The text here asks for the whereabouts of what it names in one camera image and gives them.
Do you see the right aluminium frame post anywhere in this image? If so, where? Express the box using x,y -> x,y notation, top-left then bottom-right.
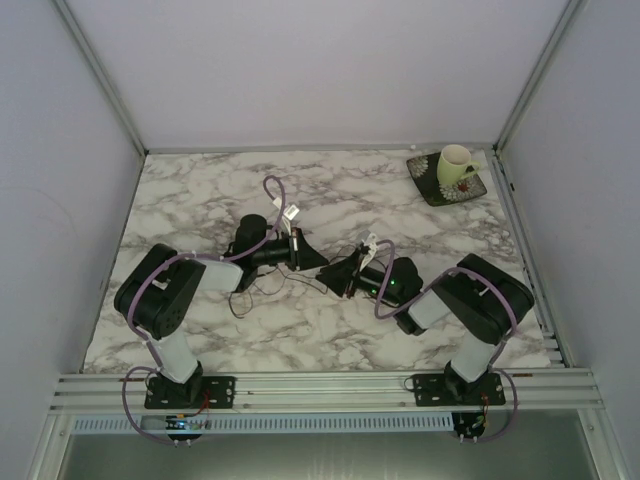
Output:
493,0 -> 588,157

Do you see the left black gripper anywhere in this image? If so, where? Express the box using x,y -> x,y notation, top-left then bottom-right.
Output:
253,227 -> 329,271

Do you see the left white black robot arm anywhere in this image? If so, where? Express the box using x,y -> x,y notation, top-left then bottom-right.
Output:
114,214 -> 329,404

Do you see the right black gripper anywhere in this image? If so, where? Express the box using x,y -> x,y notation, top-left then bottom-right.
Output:
315,247 -> 403,305

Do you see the black floral square plate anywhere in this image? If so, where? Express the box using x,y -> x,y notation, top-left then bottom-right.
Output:
405,152 -> 490,207

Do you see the right black circuit board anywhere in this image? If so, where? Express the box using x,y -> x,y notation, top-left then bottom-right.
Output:
452,411 -> 488,444

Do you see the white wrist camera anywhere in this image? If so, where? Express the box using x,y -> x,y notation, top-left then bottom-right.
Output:
272,197 -> 300,235
358,230 -> 378,271

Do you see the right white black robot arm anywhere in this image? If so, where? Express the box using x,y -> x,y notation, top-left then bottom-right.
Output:
316,252 -> 535,404

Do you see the left green circuit board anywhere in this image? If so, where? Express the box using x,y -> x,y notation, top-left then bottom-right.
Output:
165,415 -> 211,434

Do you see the dark brown wire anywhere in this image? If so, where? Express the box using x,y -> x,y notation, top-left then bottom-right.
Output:
227,244 -> 361,319

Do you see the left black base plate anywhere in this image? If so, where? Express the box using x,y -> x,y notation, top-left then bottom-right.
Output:
144,375 -> 236,410

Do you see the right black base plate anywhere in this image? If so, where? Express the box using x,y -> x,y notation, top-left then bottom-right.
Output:
409,373 -> 506,407

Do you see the left aluminium frame post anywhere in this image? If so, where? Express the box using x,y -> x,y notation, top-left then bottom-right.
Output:
50,0 -> 148,159

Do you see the aluminium front rail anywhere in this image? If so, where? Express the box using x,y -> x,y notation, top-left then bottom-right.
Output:
49,368 -> 604,414

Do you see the aluminium frame post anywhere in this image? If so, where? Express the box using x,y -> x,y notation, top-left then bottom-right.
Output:
493,0 -> 588,157
50,0 -> 148,159

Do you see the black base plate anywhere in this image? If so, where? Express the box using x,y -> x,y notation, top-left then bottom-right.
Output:
409,373 -> 506,407
144,375 -> 236,410

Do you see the blue slotted cable duct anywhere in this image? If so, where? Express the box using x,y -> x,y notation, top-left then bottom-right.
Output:
72,412 -> 454,436

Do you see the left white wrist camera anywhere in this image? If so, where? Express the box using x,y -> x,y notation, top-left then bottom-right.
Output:
272,197 -> 300,235

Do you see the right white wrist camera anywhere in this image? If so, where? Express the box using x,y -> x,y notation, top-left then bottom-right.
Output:
358,230 -> 378,271

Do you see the light green mug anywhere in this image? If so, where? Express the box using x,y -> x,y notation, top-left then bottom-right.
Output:
436,144 -> 480,186

